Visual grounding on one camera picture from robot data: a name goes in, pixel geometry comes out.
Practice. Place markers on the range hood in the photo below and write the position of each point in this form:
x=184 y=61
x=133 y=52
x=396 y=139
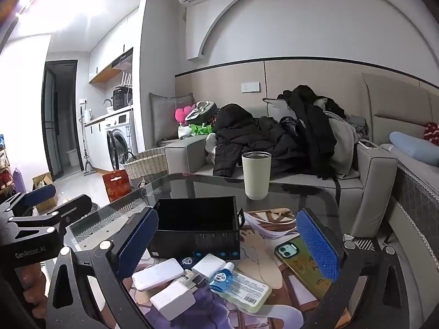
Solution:
x=123 y=61

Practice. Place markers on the black garment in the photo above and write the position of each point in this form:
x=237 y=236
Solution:
x=315 y=126

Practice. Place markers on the pink plush toy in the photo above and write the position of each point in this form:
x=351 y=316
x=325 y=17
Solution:
x=181 y=114

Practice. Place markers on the green and white bag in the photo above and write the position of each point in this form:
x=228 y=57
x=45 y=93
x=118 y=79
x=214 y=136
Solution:
x=195 y=130

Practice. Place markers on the white wall cabinet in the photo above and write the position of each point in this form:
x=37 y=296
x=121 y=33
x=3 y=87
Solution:
x=109 y=48

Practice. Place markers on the white washing machine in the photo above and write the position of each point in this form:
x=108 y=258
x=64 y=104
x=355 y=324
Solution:
x=121 y=133

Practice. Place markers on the white charger adapter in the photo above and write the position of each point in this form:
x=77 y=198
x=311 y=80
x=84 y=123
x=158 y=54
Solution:
x=169 y=301

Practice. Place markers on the cream tumbler cup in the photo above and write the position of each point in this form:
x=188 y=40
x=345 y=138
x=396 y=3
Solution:
x=256 y=178

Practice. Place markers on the grey pillow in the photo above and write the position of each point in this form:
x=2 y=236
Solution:
x=164 y=116

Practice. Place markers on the red gift bag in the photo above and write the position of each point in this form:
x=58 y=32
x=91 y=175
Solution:
x=116 y=186

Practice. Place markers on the printed table mat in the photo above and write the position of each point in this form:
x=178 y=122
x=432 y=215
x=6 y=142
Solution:
x=284 y=312

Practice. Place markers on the grey sofa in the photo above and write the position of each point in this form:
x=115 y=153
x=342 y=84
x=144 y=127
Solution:
x=370 y=178

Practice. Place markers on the white kettle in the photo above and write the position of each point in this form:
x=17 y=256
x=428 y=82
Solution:
x=88 y=114

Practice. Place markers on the cardboard box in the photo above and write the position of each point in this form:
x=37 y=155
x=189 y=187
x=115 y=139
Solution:
x=44 y=181

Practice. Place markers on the dark glass door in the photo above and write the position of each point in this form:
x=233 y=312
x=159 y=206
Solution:
x=56 y=120

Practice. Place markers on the green wipes pack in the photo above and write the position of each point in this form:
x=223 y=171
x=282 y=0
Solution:
x=247 y=292

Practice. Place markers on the black puffer jacket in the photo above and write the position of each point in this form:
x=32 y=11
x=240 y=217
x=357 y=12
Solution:
x=247 y=133

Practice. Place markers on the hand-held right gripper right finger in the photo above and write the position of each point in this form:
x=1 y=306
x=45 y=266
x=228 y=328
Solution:
x=317 y=246

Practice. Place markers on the blue pillow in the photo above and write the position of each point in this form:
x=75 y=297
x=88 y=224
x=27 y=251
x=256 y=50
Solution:
x=411 y=147

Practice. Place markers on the blue bottle with white cap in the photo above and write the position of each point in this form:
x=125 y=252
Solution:
x=219 y=277

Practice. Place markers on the grey quilted mattress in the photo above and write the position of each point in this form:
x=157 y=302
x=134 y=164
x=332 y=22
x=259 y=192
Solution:
x=418 y=192

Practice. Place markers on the small clear bottle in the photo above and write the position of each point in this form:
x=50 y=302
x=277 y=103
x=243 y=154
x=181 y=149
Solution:
x=185 y=278

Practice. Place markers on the white waste bin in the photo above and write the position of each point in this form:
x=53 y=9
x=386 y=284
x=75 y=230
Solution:
x=72 y=158

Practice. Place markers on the mop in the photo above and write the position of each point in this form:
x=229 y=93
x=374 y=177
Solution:
x=85 y=157

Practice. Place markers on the grey garment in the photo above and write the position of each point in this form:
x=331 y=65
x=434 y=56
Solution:
x=346 y=144

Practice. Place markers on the black and white backpack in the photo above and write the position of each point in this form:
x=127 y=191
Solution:
x=202 y=111

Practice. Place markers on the white cloth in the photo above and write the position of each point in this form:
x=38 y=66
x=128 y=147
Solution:
x=211 y=147

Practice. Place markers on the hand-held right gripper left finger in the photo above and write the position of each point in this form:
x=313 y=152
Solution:
x=137 y=241

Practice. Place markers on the person's left hand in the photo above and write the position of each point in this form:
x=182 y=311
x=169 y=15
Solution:
x=32 y=291

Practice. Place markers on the purple bottle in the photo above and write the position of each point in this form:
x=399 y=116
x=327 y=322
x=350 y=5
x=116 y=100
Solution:
x=17 y=181

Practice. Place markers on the loose paper sheets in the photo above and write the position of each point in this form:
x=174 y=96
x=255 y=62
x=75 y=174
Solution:
x=267 y=228

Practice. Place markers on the black countertop oven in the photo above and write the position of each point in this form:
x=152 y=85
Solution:
x=121 y=98

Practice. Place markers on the white power bank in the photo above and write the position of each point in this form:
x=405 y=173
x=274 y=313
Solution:
x=156 y=274

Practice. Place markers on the white router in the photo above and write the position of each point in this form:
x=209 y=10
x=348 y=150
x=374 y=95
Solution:
x=124 y=80

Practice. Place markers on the grey bed headboard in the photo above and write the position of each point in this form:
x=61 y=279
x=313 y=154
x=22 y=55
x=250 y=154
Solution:
x=394 y=102

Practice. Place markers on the white wall socket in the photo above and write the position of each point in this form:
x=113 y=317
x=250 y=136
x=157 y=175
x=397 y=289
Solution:
x=251 y=87

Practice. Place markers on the phone with white case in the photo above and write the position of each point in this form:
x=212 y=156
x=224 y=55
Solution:
x=367 y=144

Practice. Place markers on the small white box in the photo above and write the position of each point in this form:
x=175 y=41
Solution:
x=207 y=265

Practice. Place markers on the black storage box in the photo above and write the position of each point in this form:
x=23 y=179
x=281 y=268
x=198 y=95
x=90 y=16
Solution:
x=192 y=243

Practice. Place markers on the phone with green gold case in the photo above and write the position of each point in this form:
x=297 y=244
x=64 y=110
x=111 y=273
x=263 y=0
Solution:
x=297 y=266

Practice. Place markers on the white wicker basket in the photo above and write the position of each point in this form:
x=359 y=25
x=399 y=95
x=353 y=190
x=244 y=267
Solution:
x=147 y=164

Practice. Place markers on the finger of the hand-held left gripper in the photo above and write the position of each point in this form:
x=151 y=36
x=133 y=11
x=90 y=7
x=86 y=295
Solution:
x=39 y=194
x=73 y=207

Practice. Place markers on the red patterned cloth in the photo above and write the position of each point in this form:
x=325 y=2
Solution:
x=432 y=132

